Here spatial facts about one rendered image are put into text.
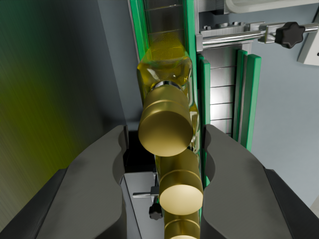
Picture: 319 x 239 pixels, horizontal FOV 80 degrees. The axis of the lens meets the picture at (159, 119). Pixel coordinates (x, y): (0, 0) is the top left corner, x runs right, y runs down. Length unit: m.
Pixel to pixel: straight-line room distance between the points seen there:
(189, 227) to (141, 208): 0.45
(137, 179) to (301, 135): 0.51
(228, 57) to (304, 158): 0.49
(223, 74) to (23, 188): 0.35
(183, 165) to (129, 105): 0.43
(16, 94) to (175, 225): 0.17
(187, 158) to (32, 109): 0.14
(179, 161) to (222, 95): 0.28
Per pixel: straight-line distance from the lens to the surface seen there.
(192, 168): 0.16
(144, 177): 0.54
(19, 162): 0.19
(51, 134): 0.22
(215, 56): 0.40
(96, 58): 0.44
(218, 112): 0.43
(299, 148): 0.75
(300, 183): 0.86
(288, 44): 0.29
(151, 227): 0.70
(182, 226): 0.19
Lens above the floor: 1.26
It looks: 62 degrees down
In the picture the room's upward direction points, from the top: 175 degrees counter-clockwise
